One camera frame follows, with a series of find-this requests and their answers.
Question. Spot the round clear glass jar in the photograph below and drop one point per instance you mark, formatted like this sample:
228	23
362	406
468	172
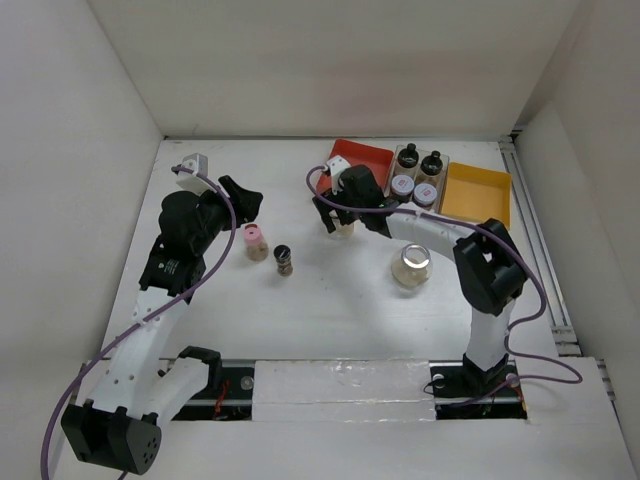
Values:
411	268

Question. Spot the yellow plastic tray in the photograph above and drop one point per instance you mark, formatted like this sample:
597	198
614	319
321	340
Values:
474	194

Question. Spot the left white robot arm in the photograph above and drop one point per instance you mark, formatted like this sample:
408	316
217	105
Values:
120	424

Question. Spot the square clear glass jar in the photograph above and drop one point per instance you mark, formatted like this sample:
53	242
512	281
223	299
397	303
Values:
341	232

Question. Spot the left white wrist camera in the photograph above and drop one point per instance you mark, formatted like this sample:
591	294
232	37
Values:
187	177

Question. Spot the black cap spice bottle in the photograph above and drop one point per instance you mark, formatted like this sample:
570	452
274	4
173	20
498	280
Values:
430	168

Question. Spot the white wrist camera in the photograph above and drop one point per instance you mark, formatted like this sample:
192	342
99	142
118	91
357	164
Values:
187	177
337	167

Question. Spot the white lid red label jar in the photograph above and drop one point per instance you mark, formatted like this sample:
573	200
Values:
402	187

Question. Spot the pink cap spice bottle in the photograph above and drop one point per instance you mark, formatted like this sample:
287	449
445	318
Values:
256	246

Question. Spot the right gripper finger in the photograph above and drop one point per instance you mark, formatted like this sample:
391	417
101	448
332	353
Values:
343	218
324	210

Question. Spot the clear plastic tray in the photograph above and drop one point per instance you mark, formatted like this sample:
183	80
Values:
440	184

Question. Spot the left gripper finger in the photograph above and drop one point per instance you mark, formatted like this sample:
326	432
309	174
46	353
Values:
239	195
247	210

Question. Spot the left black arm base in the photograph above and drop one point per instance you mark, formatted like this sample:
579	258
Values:
231	401

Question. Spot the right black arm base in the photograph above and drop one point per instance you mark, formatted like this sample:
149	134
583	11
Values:
456	399

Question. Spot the black cap white powder bottle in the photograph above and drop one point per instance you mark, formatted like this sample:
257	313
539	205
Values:
407	160

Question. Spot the red plastic tray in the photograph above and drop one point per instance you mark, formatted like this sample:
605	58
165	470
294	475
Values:
378	160

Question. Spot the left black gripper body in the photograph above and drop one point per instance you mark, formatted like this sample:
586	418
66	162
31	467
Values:
216	214

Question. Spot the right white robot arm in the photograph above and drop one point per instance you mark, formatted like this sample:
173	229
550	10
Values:
489	268

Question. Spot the metal side rail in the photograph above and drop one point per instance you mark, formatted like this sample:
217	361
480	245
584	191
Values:
562	329

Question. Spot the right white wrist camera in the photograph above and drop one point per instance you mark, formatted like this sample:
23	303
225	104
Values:
337	167

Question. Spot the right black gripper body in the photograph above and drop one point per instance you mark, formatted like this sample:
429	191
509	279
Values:
343	199

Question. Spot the small dark label spice bottle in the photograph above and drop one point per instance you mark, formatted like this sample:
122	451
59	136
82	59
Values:
282	255

